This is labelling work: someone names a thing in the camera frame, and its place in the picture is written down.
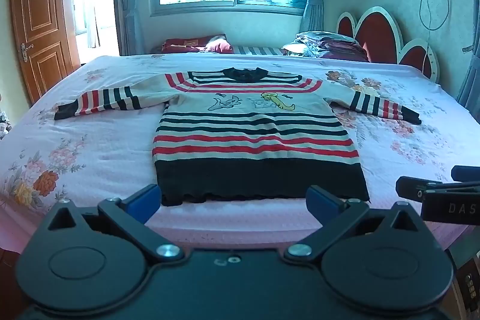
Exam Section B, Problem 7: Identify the metal door handle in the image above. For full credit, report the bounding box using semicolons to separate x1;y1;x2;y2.
18;43;34;63

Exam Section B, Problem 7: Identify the dark red blanket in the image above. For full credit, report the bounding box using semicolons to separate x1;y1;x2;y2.
162;34;234;54

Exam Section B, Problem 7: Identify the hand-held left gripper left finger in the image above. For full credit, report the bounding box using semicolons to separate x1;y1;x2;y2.
35;184;185;264

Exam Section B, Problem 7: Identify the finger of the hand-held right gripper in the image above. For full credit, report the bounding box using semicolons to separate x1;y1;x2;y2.
452;166;480;182
395;175;451;201

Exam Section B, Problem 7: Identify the striped mattress cover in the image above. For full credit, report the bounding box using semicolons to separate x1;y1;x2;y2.
232;46;287;56

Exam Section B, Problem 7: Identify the dark case with dials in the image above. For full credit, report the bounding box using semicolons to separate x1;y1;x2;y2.
444;238;480;306

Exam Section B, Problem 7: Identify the grey hanging cloth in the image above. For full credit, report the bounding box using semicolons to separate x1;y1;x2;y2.
455;52;480;107

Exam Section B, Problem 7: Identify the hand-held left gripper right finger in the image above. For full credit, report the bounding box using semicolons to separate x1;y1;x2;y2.
284;185;436;264

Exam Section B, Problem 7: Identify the bed with floral sheet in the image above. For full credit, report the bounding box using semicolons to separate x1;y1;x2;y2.
0;53;480;249

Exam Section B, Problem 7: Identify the pile of folded clothes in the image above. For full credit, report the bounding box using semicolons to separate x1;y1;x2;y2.
281;31;370;63

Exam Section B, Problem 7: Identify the brown wooden door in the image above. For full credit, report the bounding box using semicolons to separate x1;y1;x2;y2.
9;0;81;105

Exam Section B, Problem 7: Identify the red and white headboard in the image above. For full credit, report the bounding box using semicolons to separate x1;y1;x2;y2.
336;6;440;82

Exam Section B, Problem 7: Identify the striped cartoon sweater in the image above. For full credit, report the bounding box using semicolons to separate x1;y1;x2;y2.
54;67;422;207

